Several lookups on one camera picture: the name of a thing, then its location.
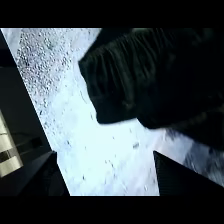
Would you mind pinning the black garment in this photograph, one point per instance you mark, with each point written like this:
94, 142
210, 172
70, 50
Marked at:
150, 76

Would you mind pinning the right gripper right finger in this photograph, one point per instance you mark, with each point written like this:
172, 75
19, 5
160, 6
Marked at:
180, 180

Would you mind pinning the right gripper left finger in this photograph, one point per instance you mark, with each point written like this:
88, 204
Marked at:
50, 180

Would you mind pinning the silver frame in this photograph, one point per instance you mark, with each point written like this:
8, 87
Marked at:
8, 150

